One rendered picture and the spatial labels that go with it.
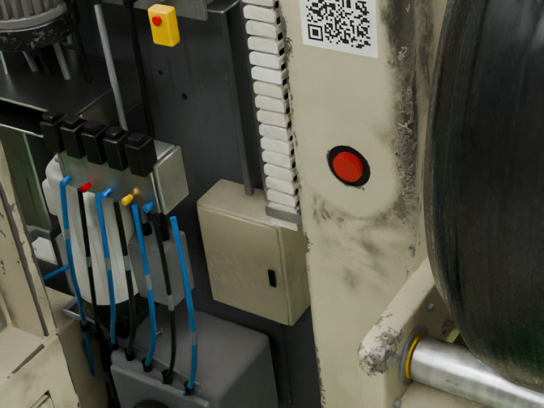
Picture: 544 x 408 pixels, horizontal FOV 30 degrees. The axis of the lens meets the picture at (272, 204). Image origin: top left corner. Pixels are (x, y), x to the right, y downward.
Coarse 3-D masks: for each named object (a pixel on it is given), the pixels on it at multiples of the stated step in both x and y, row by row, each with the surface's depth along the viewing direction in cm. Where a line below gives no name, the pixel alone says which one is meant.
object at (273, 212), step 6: (270, 210) 107; (276, 210) 106; (282, 210) 106; (270, 216) 107; (276, 216) 107; (282, 216) 106; (288, 216) 106; (294, 216) 105; (300, 216) 105; (294, 222) 106; (300, 222) 105
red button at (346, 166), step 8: (344, 152) 96; (336, 160) 96; (344, 160) 95; (352, 160) 95; (336, 168) 96; (344, 168) 96; (352, 168) 95; (360, 168) 95; (344, 176) 96; (352, 176) 96
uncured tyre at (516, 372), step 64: (448, 0) 67; (512, 0) 61; (448, 64) 66; (512, 64) 61; (448, 128) 66; (512, 128) 62; (448, 192) 67; (512, 192) 63; (448, 256) 70; (512, 256) 66; (512, 320) 69
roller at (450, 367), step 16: (416, 352) 95; (432, 352) 95; (448, 352) 94; (464, 352) 94; (416, 368) 95; (432, 368) 94; (448, 368) 93; (464, 368) 93; (480, 368) 92; (432, 384) 95; (448, 384) 94; (464, 384) 93; (480, 384) 92; (496, 384) 91; (512, 384) 91; (480, 400) 93; (496, 400) 91; (512, 400) 90; (528, 400) 90
